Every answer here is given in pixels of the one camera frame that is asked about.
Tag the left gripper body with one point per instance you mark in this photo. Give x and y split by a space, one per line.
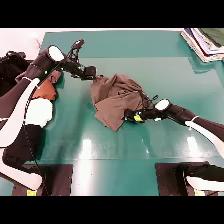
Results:
89 72

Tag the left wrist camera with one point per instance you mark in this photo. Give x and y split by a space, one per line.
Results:
76 46

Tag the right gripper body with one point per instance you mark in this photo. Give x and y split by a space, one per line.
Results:
133 115

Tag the orange garment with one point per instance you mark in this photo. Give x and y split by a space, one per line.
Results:
46 90

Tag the black garment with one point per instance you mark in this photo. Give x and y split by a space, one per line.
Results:
11 68
28 143

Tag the brown T-shirt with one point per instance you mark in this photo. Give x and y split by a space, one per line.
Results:
113 100

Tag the green garment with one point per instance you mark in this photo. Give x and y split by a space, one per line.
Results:
215 35

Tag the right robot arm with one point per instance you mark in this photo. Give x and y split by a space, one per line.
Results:
203 126

